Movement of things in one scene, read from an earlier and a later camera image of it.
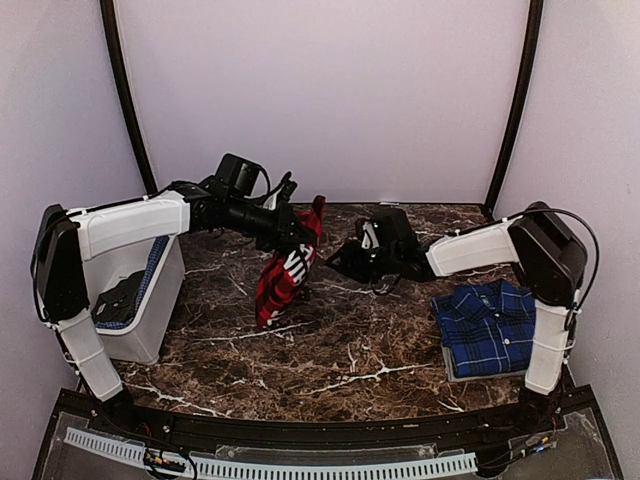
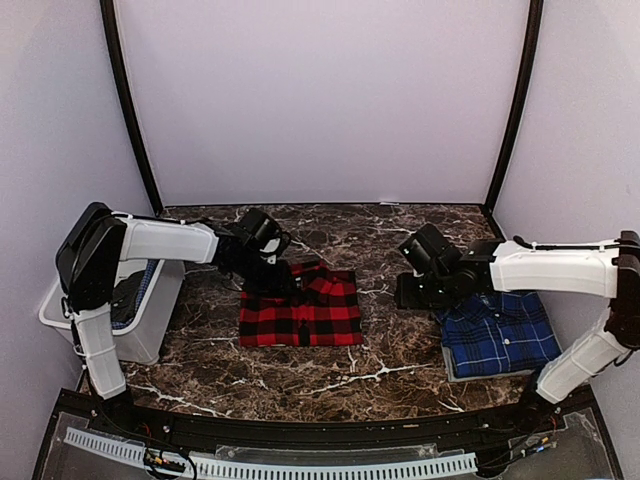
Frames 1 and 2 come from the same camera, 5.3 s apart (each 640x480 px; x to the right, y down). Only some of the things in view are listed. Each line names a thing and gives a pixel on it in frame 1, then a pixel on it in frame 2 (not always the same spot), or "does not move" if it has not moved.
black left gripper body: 277,232 → 261,279
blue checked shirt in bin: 150,268 does not move
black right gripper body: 368,267 → 430,295
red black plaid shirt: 288,269 → 322,310
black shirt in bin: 118,304 does not move
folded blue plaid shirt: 487,328 does not move
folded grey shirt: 449,369 does not move
